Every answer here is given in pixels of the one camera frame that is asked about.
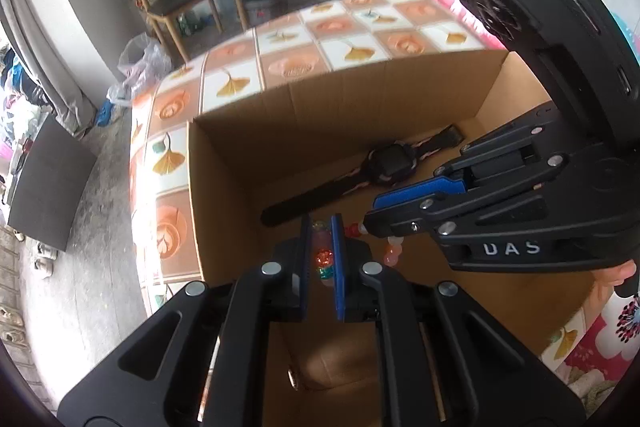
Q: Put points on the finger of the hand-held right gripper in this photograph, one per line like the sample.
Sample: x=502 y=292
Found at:
x=400 y=222
x=415 y=194

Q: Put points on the grey curtain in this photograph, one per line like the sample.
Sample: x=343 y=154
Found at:
x=55 y=57

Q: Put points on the blue slippers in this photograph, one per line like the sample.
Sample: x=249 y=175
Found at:
x=106 y=113

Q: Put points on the white plastic bag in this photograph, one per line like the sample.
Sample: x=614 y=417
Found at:
x=145 y=62

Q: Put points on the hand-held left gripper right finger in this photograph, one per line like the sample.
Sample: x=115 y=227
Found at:
x=340 y=267

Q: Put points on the dark grey board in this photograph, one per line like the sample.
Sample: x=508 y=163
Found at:
x=50 y=187

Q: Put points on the person's right hand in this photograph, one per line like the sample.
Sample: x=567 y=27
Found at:
x=612 y=279

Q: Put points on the pile of clothes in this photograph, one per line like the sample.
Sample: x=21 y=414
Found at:
x=20 y=107

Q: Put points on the pink floral blanket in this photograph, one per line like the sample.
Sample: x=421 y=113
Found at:
x=620 y=332

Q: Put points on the grey trash bin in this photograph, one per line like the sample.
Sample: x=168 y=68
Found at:
x=265 y=4

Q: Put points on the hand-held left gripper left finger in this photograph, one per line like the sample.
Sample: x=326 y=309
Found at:
x=303 y=267

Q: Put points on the brown cardboard box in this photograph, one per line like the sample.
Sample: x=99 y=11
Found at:
x=240 y=167

